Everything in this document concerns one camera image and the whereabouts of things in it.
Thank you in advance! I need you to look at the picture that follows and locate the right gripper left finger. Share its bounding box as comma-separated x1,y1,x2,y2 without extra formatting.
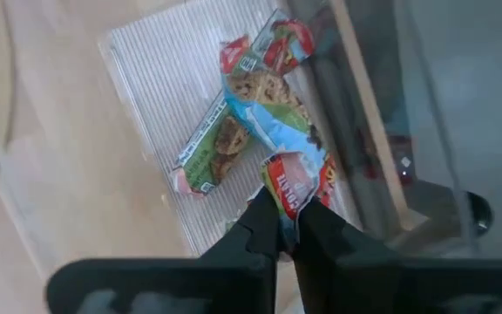
44,187,285,314

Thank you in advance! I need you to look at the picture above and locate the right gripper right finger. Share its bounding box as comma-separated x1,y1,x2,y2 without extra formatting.
292,195,502,314

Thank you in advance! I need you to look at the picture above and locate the clear plastic bin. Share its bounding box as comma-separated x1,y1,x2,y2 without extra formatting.
97,0,487,263

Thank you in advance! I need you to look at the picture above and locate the green wrapper granola bar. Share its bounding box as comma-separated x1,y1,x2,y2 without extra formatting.
170,91,252,196

